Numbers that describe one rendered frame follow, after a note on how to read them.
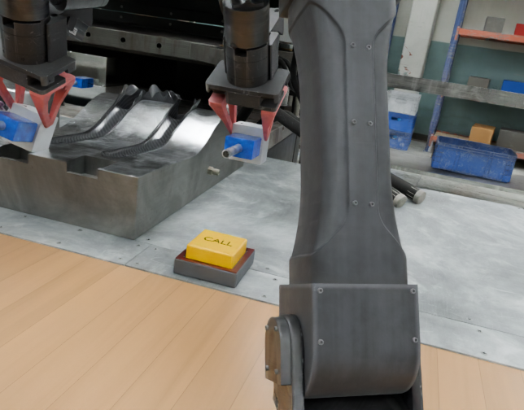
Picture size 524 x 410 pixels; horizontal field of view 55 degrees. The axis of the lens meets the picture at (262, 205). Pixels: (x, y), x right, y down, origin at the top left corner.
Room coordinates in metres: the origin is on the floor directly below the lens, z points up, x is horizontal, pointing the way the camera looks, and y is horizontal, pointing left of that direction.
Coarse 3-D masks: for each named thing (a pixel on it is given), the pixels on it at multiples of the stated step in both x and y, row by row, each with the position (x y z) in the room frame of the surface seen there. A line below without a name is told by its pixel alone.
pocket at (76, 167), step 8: (72, 160) 0.67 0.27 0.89; (80, 160) 0.69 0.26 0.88; (88, 160) 0.70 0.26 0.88; (96, 160) 0.70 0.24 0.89; (104, 160) 0.69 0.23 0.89; (72, 168) 0.67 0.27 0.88; (80, 168) 0.69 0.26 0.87; (88, 168) 0.70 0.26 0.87; (96, 168) 0.70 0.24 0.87; (88, 176) 0.65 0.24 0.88; (96, 176) 0.69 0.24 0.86
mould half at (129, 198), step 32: (96, 96) 0.99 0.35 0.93; (64, 128) 0.88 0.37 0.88; (128, 128) 0.90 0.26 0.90; (192, 128) 0.90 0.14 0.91; (224, 128) 0.95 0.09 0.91; (0, 160) 0.68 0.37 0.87; (32, 160) 0.67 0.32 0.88; (64, 160) 0.66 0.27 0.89; (128, 160) 0.70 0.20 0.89; (160, 160) 0.74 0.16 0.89; (192, 160) 0.81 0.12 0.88; (224, 160) 0.98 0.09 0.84; (0, 192) 0.68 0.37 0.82; (32, 192) 0.67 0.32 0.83; (64, 192) 0.66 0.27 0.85; (96, 192) 0.64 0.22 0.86; (128, 192) 0.63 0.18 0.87; (160, 192) 0.70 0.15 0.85; (192, 192) 0.83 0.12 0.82; (96, 224) 0.64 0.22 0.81; (128, 224) 0.63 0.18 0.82
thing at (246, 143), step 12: (240, 132) 0.74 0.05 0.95; (252, 132) 0.74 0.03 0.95; (228, 144) 0.70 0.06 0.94; (240, 144) 0.70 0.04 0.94; (252, 144) 0.69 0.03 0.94; (264, 144) 0.74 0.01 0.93; (228, 156) 0.64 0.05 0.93; (240, 156) 0.70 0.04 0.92; (252, 156) 0.70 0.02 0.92; (264, 156) 0.75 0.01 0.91
